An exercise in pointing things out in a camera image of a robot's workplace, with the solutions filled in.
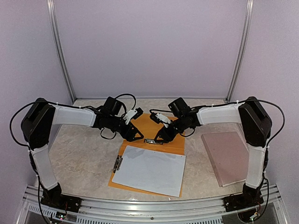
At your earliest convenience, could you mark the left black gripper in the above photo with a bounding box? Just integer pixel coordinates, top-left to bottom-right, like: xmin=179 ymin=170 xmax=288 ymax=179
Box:
xmin=107 ymin=115 xmax=144 ymax=142

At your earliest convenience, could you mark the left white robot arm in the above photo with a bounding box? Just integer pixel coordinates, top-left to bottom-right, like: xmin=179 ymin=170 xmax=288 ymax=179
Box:
xmin=21 ymin=97 xmax=144 ymax=208

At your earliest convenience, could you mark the orange folder top clip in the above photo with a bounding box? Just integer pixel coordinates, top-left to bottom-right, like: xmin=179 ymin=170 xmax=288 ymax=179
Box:
xmin=113 ymin=155 xmax=123 ymax=173

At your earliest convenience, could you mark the right aluminium frame post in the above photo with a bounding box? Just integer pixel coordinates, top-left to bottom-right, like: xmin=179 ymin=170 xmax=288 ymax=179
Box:
xmin=226 ymin=0 xmax=254 ymax=102

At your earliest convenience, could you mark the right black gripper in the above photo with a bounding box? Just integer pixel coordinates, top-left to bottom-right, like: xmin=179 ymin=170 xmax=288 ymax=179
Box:
xmin=154 ymin=116 xmax=187 ymax=143

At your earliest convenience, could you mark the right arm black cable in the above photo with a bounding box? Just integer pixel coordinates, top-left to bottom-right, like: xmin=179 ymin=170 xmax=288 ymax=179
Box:
xmin=198 ymin=99 xmax=286 ymax=210

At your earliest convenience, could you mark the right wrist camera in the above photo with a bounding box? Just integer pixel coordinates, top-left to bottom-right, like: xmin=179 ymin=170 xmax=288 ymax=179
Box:
xmin=150 ymin=112 xmax=171 ymax=128

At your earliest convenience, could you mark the aluminium frame post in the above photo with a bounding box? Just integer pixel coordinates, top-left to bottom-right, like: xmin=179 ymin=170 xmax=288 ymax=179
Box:
xmin=226 ymin=0 xmax=254 ymax=102
xmin=46 ymin=0 xmax=77 ymax=103

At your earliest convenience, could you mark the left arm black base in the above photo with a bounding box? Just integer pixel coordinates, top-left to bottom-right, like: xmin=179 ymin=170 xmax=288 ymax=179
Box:
xmin=41 ymin=183 xmax=82 ymax=213

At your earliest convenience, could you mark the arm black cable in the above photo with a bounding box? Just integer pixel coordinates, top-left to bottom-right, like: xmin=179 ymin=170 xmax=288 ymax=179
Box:
xmin=198 ymin=99 xmax=286 ymax=210
xmin=9 ymin=93 xmax=137 ymax=224

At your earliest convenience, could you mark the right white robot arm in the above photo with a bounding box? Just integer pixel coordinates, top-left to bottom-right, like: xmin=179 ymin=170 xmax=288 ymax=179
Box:
xmin=150 ymin=97 xmax=272 ymax=189

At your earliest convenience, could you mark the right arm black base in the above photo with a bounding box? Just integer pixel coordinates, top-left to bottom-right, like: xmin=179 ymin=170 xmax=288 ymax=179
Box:
xmin=223 ymin=184 xmax=264 ymax=212

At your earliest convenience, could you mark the orange folder spine clip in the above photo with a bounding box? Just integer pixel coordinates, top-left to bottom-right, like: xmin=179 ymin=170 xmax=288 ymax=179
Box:
xmin=143 ymin=139 xmax=163 ymax=145

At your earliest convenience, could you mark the left aluminium frame post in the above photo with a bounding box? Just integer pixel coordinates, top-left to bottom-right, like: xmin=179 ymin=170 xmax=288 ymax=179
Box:
xmin=46 ymin=0 xmax=77 ymax=103

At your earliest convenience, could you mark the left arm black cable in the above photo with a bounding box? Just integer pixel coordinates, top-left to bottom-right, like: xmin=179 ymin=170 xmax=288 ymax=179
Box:
xmin=9 ymin=93 xmax=137 ymax=224

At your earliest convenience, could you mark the white paper sheet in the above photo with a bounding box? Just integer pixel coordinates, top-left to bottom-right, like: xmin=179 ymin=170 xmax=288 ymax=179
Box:
xmin=112 ymin=146 xmax=186 ymax=197

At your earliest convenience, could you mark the front aluminium rail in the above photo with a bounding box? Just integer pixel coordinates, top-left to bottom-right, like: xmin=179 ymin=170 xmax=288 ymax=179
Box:
xmin=22 ymin=184 xmax=287 ymax=224

